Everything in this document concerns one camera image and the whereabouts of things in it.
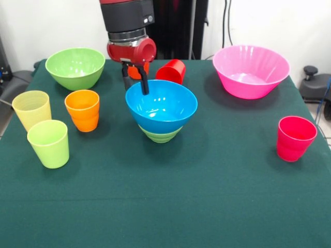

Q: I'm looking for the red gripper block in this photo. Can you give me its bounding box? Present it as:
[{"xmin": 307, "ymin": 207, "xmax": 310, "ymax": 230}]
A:
[{"xmin": 107, "ymin": 37, "xmax": 157, "ymax": 96}]

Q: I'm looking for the black equipment box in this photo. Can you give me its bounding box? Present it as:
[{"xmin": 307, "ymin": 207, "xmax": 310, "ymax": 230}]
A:
[{"xmin": 0, "ymin": 36, "xmax": 12, "ymax": 81}]

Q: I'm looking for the grey rounded base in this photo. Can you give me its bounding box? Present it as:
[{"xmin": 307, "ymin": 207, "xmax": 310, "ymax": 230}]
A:
[{"xmin": 0, "ymin": 69, "xmax": 33, "ymax": 104}]

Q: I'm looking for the large pink plastic bowl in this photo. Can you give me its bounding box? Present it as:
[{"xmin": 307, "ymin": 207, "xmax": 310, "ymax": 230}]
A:
[{"xmin": 212, "ymin": 44, "xmax": 290, "ymax": 100}]

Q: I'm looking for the dark green tablecloth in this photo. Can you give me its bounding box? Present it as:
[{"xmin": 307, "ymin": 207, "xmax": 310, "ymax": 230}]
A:
[{"xmin": 0, "ymin": 58, "xmax": 331, "ymax": 248}]

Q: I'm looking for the magenta plastic cup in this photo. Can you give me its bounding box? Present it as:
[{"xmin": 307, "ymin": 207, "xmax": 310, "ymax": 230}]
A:
[{"xmin": 276, "ymin": 116, "xmax": 318, "ymax": 163}]

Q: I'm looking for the grey base with black knob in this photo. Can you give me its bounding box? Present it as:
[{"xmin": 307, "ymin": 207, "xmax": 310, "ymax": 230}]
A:
[{"xmin": 299, "ymin": 66, "xmax": 331, "ymax": 104}]

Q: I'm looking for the orange plastic cup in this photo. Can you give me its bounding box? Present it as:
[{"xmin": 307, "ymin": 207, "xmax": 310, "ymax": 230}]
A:
[{"xmin": 64, "ymin": 89, "xmax": 100, "ymax": 133}]

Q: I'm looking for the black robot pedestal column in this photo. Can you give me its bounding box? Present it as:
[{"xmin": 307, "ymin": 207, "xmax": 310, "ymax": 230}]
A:
[{"xmin": 146, "ymin": 0, "xmax": 209, "ymax": 60}]

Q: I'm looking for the large green plastic bowl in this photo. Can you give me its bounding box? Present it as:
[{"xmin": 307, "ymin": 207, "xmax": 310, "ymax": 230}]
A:
[{"xmin": 45, "ymin": 47, "xmax": 106, "ymax": 91}]

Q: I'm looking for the yellow plastic cup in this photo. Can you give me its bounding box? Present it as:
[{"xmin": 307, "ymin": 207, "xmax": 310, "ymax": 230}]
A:
[{"xmin": 11, "ymin": 90, "xmax": 52, "ymax": 132}]

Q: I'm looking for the red-orange plastic cup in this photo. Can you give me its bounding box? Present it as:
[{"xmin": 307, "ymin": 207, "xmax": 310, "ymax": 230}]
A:
[{"xmin": 127, "ymin": 61, "xmax": 150, "ymax": 80}]

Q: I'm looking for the blue plastic bowl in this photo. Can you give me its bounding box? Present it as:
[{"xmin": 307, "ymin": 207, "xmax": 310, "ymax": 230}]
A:
[{"xmin": 125, "ymin": 79, "xmax": 199, "ymax": 134}]

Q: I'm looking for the small green plastic bowl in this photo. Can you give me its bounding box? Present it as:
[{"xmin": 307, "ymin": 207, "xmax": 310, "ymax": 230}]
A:
[{"xmin": 138, "ymin": 124, "xmax": 183, "ymax": 144}]

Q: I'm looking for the black wall cable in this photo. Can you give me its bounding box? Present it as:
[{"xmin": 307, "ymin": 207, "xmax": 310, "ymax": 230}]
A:
[{"xmin": 223, "ymin": 0, "xmax": 233, "ymax": 46}]

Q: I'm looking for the light green plastic cup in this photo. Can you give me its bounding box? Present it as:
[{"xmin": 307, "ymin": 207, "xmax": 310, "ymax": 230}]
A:
[{"xmin": 27, "ymin": 119, "xmax": 70, "ymax": 169}]

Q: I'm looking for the red plastic cup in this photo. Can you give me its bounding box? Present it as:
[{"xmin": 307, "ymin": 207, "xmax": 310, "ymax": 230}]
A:
[{"xmin": 155, "ymin": 59, "xmax": 186, "ymax": 85}]

